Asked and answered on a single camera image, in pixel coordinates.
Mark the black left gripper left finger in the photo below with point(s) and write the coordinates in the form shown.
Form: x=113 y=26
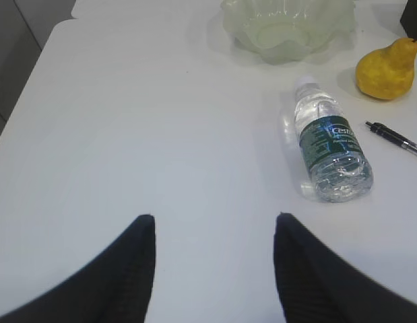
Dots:
x=116 y=286

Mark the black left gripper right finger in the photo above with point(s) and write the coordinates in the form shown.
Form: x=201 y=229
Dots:
x=316 y=285

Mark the clear water bottle green label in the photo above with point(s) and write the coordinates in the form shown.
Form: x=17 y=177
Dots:
x=335 y=162

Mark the yellow pear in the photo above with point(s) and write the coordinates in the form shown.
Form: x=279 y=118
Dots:
x=388 y=73

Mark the black pen far left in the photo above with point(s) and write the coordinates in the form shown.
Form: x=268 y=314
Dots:
x=392 y=136

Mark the pale green wavy glass plate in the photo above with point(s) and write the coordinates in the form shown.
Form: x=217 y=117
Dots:
x=282 y=31

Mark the black square pen holder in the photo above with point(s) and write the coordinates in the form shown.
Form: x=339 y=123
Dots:
x=409 y=19

